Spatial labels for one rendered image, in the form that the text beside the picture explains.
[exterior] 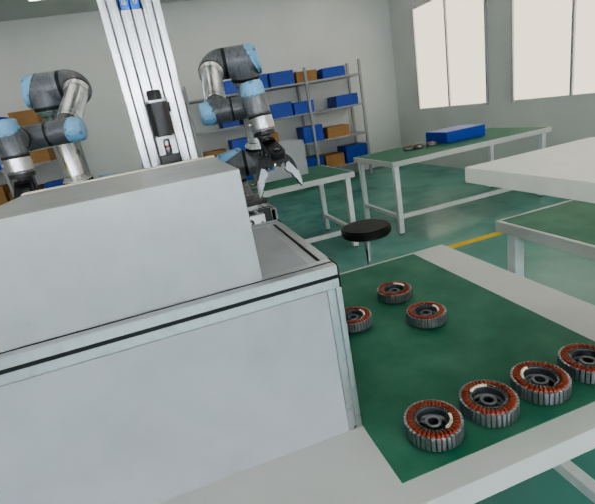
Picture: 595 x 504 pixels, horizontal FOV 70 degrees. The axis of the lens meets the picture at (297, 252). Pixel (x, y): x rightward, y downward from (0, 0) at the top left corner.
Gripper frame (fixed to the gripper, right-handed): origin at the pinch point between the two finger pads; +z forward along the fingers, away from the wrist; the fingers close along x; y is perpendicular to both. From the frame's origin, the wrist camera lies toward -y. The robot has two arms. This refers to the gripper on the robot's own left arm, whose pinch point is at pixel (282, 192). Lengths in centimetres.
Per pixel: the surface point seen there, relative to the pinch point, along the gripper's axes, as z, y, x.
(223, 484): 46, -61, 39
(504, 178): 6, -63, -31
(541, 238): 49, 6, -100
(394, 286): 40.5, -8.6, -26.5
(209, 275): 6, -63, 29
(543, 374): 49, -65, -31
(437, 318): 43, -35, -25
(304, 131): -48, 596, -191
